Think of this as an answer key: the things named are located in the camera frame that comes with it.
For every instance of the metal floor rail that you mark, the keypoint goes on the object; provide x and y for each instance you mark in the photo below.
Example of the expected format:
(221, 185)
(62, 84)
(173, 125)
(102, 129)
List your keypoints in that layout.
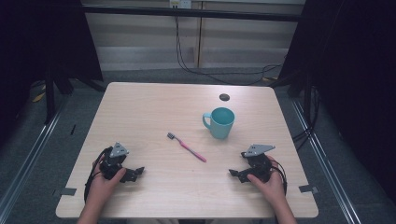
(28, 158)
(327, 174)

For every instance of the black metal stand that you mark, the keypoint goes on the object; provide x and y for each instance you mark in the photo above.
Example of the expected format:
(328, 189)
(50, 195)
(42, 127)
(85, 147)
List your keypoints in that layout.
(49, 99)

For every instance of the pink toothbrush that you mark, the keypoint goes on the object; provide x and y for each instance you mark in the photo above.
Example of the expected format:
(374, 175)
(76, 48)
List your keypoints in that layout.
(186, 147)

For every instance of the white wall socket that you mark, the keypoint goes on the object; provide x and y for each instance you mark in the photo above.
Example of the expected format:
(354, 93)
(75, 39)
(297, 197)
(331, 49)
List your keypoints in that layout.
(180, 3)

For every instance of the teal cup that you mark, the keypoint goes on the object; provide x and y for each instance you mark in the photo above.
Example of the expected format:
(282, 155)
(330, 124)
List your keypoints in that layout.
(221, 123)

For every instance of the person's left hand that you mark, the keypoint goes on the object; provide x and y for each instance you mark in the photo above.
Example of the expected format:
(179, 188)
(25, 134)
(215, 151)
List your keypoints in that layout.
(104, 183)

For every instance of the black curtain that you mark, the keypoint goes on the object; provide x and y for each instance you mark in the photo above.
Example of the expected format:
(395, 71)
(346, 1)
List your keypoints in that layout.
(37, 43)
(351, 77)

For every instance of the black horizontal bar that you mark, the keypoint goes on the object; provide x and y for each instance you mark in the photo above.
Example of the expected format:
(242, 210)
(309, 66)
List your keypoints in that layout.
(186, 13)

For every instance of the grey tape strip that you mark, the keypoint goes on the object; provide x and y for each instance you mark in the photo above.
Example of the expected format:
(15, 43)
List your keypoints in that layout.
(308, 188)
(67, 191)

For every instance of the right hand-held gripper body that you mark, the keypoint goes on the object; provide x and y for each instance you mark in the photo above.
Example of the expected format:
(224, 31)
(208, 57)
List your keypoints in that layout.
(259, 161)

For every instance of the dark round table grommet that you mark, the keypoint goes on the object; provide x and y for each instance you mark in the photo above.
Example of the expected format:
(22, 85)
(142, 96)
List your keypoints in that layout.
(224, 97)

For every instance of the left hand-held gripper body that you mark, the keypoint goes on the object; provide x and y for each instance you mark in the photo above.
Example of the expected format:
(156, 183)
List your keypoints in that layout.
(115, 158)

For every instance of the person's right hand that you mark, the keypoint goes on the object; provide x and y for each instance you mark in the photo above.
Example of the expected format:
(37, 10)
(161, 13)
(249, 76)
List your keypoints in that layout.
(270, 186)

